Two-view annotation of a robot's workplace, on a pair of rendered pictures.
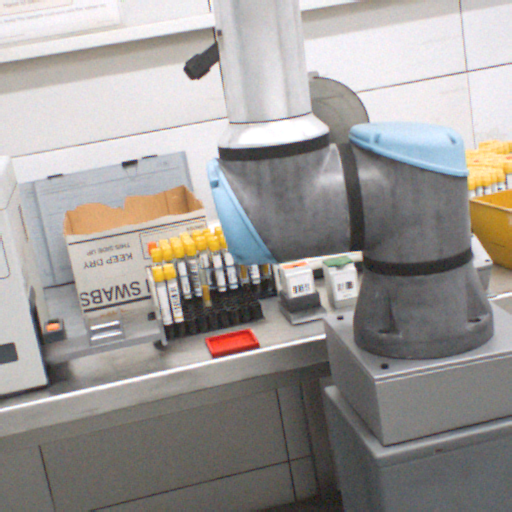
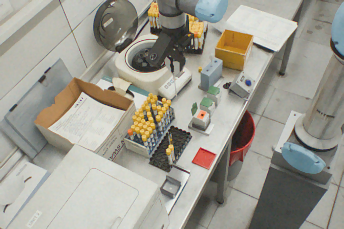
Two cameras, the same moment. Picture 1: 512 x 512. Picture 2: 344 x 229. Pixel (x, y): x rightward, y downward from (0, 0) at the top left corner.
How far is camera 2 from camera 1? 1.21 m
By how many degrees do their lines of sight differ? 53
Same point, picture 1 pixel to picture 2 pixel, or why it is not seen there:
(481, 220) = (222, 55)
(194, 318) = (177, 154)
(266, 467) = not seen: hidden behind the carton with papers
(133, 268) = (117, 141)
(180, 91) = (50, 30)
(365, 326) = not seen: hidden behind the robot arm
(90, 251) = (103, 149)
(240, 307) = (185, 138)
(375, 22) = not seen: outside the picture
